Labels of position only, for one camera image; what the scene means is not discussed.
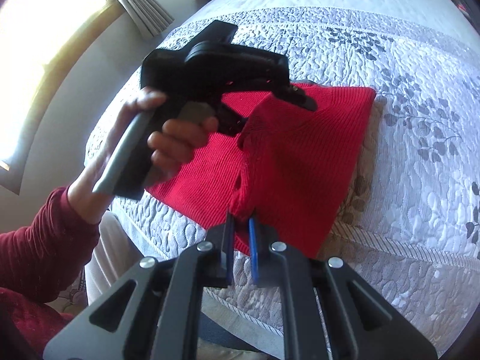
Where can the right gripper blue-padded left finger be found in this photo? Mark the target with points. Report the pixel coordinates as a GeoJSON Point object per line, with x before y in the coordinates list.
{"type": "Point", "coordinates": [219, 270]}

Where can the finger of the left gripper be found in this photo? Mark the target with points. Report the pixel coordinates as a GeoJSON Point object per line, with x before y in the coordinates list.
{"type": "Point", "coordinates": [296, 96]}

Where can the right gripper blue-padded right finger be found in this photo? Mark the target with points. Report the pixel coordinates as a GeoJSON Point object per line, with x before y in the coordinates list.
{"type": "Point", "coordinates": [261, 236]}

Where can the red knitted sweater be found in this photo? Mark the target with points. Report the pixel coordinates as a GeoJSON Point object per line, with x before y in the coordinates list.
{"type": "Point", "coordinates": [289, 167]}

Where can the left forearm in red sleeve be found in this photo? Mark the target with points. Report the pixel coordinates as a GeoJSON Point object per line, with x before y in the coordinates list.
{"type": "Point", "coordinates": [43, 259]}

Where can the person's left hand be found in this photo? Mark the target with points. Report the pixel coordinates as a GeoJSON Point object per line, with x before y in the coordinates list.
{"type": "Point", "coordinates": [173, 146]}

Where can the grey pleated curtain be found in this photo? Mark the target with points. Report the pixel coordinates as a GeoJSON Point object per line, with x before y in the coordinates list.
{"type": "Point", "coordinates": [149, 16]}

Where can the beige knitted garment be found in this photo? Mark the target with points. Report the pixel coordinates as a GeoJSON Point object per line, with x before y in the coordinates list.
{"type": "Point", "coordinates": [359, 190]}

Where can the person's leg in white trousers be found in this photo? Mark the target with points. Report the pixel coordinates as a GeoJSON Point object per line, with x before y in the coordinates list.
{"type": "Point", "coordinates": [113, 255]}

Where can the white quilted bedspread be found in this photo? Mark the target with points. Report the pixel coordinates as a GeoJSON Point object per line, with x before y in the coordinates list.
{"type": "Point", "coordinates": [384, 174]}

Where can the window with wooden frame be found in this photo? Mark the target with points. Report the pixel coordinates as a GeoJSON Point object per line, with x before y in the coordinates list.
{"type": "Point", "coordinates": [41, 40]}

